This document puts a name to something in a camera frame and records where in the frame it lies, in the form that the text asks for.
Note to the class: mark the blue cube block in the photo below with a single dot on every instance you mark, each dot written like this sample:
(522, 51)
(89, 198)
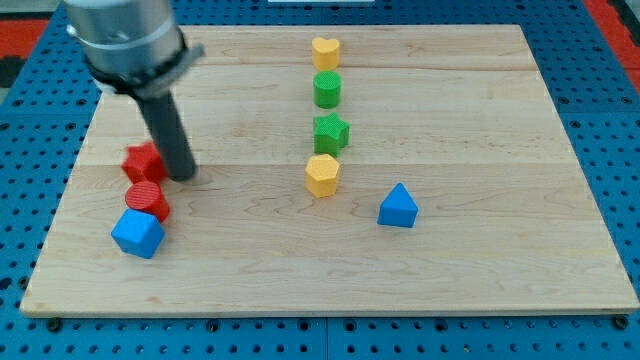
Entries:
(138, 233)

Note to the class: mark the yellow heart block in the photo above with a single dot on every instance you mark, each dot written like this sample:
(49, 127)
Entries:
(325, 53)

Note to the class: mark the light wooden board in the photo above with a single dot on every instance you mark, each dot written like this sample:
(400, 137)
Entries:
(460, 114)

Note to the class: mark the green cylinder block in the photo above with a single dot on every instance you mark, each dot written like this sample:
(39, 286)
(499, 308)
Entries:
(327, 89)

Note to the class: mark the red star block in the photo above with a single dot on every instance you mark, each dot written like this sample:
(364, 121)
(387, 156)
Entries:
(143, 163)

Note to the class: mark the red cylinder block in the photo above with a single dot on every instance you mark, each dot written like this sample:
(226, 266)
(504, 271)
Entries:
(147, 197)

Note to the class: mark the green star block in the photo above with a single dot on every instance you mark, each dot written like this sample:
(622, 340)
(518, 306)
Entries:
(331, 134)

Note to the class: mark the yellow hexagon block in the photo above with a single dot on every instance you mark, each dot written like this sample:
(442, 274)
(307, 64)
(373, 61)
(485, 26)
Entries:
(322, 175)

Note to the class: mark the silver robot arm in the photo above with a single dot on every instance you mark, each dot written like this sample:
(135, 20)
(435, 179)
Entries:
(132, 47)

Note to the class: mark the blue triangle block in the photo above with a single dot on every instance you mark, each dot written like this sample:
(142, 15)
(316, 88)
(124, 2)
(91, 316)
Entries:
(398, 209)

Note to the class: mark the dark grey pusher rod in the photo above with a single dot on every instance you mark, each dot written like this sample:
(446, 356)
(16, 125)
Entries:
(163, 121)

